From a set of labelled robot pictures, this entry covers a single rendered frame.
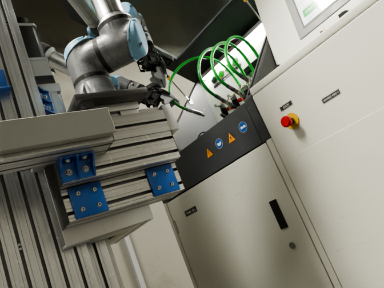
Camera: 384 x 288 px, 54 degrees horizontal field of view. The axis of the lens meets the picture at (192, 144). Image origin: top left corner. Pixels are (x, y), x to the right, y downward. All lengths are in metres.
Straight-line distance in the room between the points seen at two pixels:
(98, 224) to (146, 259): 2.13
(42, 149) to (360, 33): 0.87
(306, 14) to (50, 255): 1.20
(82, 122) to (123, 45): 0.34
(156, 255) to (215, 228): 1.76
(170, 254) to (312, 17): 2.37
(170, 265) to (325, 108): 2.39
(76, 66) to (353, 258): 1.00
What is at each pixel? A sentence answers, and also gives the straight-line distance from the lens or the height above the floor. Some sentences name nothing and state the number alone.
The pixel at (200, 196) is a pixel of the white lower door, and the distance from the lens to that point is 1.58.
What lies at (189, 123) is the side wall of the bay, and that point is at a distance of 2.05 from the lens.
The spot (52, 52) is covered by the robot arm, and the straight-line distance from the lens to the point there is 1.83.
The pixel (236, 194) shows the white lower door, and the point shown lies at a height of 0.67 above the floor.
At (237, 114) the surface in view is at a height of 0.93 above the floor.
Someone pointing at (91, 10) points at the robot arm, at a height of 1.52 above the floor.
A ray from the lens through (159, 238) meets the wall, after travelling 3.32.
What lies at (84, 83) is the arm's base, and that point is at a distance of 1.18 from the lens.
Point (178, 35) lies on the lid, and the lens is 2.12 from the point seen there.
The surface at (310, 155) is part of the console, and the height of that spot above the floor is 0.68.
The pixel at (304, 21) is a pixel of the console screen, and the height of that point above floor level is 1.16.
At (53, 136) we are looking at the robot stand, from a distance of 0.91.
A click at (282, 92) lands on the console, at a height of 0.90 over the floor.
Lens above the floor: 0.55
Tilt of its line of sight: 15 degrees up
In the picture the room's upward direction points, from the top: 22 degrees counter-clockwise
